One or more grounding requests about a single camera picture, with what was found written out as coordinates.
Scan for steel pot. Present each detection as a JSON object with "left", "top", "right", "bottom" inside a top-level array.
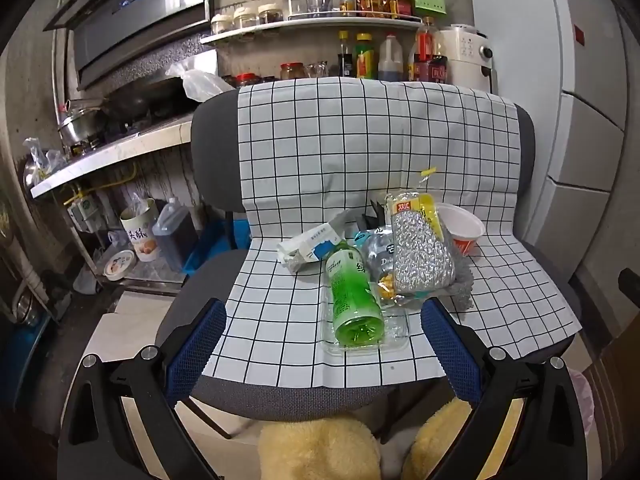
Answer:
[{"left": 56, "top": 100, "right": 108, "bottom": 146}]

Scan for white round lid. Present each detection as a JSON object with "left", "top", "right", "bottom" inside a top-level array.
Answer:
[{"left": 102, "top": 249, "right": 137, "bottom": 281}]

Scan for white wall shelf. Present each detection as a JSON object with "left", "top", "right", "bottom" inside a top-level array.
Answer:
[{"left": 200, "top": 15, "right": 426, "bottom": 46}]

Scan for white blue carton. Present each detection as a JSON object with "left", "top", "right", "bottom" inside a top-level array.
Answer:
[{"left": 277, "top": 210, "right": 351, "bottom": 275}]

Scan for grey refrigerator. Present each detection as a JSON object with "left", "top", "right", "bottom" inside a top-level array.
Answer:
[{"left": 470, "top": 0, "right": 640, "bottom": 281}]

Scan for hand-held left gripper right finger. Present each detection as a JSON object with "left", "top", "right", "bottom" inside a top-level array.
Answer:
[{"left": 420, "top": 299, "right": 588, "bottom": 480}]

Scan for dark red label jar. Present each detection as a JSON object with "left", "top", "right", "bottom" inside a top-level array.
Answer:
[{"left": 412, "top": 55, "right": 448, "bottom": 83}]

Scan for pink bin bag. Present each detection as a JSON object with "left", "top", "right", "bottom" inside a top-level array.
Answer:
[{"left": 567, "top": 367, "right": 596, "bottom": 441}]

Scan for white red paper bowl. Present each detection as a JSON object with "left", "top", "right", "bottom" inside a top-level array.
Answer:
[{"left": 436, "top": 203, "right": 487, "bottom": 258}]

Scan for brown vinegar jug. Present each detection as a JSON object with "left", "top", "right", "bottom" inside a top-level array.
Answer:
[{"left": 377, "top": 34, "right": 406, "bottom": 82}]

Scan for clear plastic snack packet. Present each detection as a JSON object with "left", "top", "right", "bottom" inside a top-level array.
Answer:
[{"left": 355, "top": 227, "right": 401, "bottom": 307}]

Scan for clear plastic tray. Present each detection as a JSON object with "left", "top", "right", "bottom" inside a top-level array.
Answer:
[{"left": 320, "top": 280, "right": 412, "bottom": 357}]

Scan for white kitchen appliance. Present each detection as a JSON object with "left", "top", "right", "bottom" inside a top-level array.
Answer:
[{"left": 439, "top": 23, "right": 495, "bottom": 93}]

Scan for yellow gas pipe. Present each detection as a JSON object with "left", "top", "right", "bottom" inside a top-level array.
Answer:
[{"left": 62, "top": 162, "right": 138, "bottom": 206}]

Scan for grey steel wool scrubber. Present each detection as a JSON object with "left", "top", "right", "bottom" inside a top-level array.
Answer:
[{"left": 440, "top": 259, "right": 477, "bottom": 309}]

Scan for yellow fleece trouser leg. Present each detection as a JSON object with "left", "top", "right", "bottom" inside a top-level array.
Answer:
[
  {"left": 402, "top": 397, "right": 473, "bottom": 480},
  {"left": 257, "top": 416, "right": 382, "bottom": 480}
]

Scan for clear plastic bag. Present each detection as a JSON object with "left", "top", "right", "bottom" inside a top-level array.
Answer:
[{"left": 167, "top": 55, "right": 236, "bottom": 103}]

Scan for silver scouring pad pack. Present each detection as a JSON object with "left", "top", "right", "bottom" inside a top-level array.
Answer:
[{"left": 385, "top": 187, "right": 458, "bottom": 296}]

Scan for gas stove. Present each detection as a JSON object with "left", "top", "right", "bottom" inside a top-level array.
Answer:
[{"left": 70, "top": 115, "right": 156, "bottom": 153}]

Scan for black range hood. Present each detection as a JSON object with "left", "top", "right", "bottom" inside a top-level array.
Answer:
[{"left": 42, "top": 0, "right": 216, "bottom": 91}]

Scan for dark oil jug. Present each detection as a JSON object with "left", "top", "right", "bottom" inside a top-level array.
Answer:
[{"left": 151, "top": 197, "right": 198, "bottom": 271}]

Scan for gas meter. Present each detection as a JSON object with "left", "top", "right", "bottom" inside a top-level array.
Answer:
[{"left": 65, "top": 195, "right": 101, "bottom": 233}]

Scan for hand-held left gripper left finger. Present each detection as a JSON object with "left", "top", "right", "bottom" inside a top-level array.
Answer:
[{"left": 59, "top": 297, "right": 228, "bottom": 480}]

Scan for marble kitchen counter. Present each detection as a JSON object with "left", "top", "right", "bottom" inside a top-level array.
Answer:
[{"left": 30, "top": 115, "right": 196, "bottom": 198}]

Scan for white printed canister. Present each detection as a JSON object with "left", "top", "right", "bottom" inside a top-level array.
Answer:
[{"left": 120, "top": 199, "right": 161, "bottom": 262}]

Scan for dark soy sauce bottle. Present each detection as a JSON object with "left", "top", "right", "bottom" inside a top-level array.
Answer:
[{"left": 337, "top": 30, "right": 355, "bottom": 78}]

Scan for red label oil bottle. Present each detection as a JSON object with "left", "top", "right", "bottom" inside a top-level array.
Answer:
[{"left": 412, "top": 16, "right": 446, "bottom": 61}]

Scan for black plastic bag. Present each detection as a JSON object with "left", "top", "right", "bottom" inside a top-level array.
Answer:
[{"left": 362, "top": 200, "right": 388, "bottom": 231}]

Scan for white black checked cloth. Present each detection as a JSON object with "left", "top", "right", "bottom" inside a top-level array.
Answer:
[{"left": 209, "top": 77, "right": 583, "bottom": 391}]

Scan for grey office chair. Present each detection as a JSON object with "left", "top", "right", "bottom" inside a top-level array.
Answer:
[{"left": 155, "top": 79, "right": 583, "bottom": 423}]

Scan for green tea bottle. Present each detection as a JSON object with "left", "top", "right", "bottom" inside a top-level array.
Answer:
[{"left": 325, "top": 240, "right": 386, "bottom": 350}]

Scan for crumpled clear bags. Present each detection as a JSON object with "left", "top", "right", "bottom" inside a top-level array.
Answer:
[{"left": 22, "top": 137, "right": 68, "bottom": 186}]

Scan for green yellow cap bottle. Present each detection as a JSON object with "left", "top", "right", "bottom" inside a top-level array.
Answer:
[{"left": 354, "top": 32, "right": 378, "bottom": 80}]

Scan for black wok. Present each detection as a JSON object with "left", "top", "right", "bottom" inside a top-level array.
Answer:
[{"left": 102, "top": 76, "right": 188, "bottom": 121}]

